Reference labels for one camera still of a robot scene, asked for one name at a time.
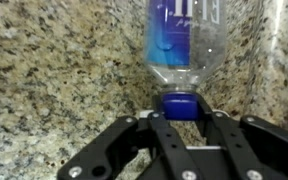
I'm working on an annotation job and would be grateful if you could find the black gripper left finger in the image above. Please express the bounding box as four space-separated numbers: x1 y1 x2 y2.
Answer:
56 94 206 180

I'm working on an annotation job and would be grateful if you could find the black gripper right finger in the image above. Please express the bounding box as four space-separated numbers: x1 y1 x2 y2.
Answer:
196 93 288 180

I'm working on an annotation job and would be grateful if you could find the clear plastic bottle blue cap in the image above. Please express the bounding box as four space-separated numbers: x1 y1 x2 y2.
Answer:
143 0 228 121

